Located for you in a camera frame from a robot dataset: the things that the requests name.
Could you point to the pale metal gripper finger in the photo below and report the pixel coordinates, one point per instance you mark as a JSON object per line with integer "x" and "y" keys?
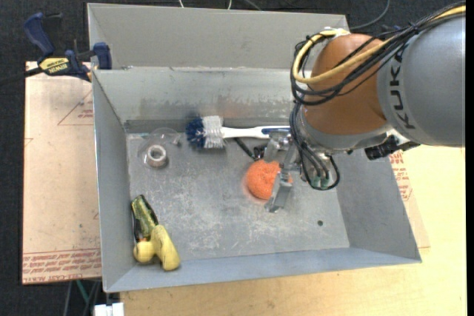
{"x": 280, "y": 196}
{"x": 271, "y": 151}

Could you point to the orange scrubber sponge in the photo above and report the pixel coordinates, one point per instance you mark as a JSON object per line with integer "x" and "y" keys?
{"x": 261, "y": 179}

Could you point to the blue and white bottle brush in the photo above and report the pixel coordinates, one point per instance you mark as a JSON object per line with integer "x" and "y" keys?
{"x": 209, "y": 132}

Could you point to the grey metal bin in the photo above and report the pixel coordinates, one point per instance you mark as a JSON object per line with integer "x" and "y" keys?
{"x": 207, "y": 203}

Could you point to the yellow toy duck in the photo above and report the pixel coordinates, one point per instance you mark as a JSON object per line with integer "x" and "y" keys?
{"x": 164, "y": 249}

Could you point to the dark green yellow banana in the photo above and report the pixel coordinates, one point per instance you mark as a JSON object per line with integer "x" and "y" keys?
{"x": 142, "y": 216}

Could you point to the brown cardboard board red print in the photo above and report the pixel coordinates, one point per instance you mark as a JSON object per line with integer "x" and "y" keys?
{"x": 55, "y": 159}

